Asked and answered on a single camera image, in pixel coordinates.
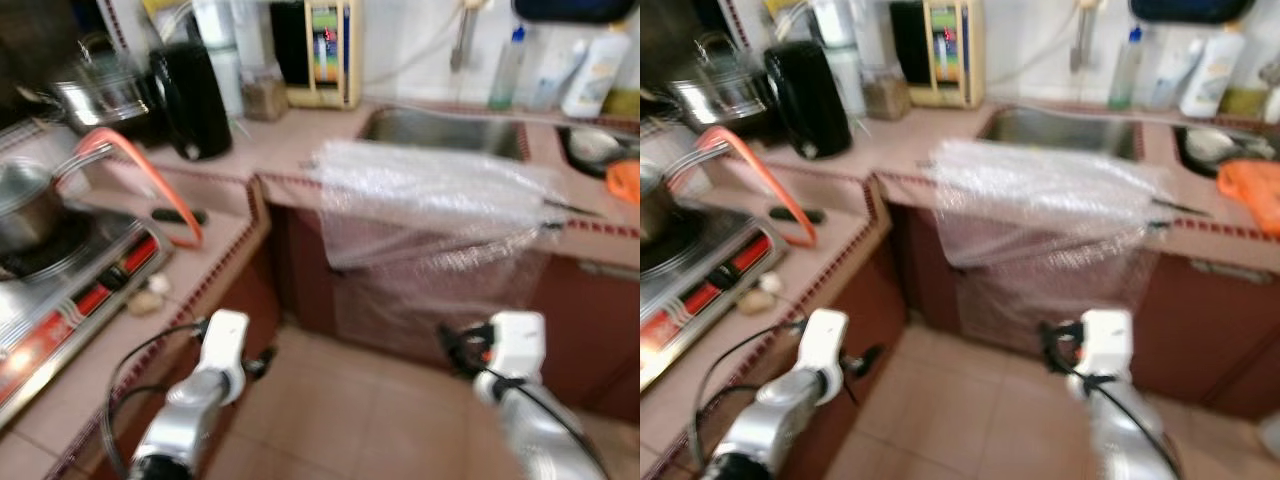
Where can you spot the short black knife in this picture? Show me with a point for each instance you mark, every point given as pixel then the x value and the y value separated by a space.
pixel 1162 227
pixel 553 227

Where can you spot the white ceramic bowl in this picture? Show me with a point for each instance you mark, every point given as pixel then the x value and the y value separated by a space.
pixel 592 146
pixel 1212 146

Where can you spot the clear bubble wrap sheet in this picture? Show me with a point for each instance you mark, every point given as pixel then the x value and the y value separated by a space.
pixel 1050 190
pixel 430 190

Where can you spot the brown powder food container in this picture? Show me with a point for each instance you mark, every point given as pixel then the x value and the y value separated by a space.
pixel 266 100
pixel 886 100

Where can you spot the cream water ionizer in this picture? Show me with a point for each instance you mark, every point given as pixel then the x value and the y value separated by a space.
pixel 950 95
pixel 330 95

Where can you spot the steel lidded stockpot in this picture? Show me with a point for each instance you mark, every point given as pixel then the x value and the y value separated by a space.
pixel 720 100
pixel 100 100

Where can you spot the wide maroon cabinet door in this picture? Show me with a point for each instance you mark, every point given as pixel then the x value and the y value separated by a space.
pixel 1200 330
pixel 590 330

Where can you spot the steel gas stove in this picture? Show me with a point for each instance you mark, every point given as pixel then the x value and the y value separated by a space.
pixel 700 290
pixel 90 290

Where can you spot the black frying pan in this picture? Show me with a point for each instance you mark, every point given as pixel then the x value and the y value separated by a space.
pixel 570 10
pixel 1190 10

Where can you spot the clear bottle blue cap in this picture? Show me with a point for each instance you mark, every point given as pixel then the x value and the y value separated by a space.
pixel 1126 75
pixel 507 75

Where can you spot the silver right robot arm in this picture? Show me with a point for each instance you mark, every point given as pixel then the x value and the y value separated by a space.
pixel 540 440
pixel 1130 440

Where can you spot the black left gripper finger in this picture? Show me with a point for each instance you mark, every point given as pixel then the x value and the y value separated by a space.
pixel 260 361
pixel 864 360

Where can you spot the olive green container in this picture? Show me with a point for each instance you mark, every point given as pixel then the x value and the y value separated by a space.
pixel 622 103
pixel 1245 103

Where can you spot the stainless steel sink basin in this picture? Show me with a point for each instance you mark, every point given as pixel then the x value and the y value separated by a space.
pixel 1262 148
pixel 440 130
pixel 1060 130
pixel 627 148

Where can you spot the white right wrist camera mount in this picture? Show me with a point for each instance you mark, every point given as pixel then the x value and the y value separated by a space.
pixel 518 345
pixel 1107 345

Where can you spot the black electric kettle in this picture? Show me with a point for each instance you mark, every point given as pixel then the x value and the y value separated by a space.
pixel 195 105
pixel 810 105

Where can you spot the long black knife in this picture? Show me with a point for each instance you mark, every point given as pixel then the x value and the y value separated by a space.
pixel 570 206
pixel 1180 206

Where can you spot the black oblong tool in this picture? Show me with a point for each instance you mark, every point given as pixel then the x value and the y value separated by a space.
pixel 180 216
pixel 797 216

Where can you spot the metal faucet pipe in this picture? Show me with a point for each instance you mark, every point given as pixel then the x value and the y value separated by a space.
pixel 1082 45
pixel 462 45

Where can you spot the white detergent bottle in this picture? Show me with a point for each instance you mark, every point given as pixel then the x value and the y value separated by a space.
pixel 1212 80
pixel 595 80

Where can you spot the translucent white bottle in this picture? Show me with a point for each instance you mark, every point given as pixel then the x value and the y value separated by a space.
pixel 1168 78
pixel 552 78

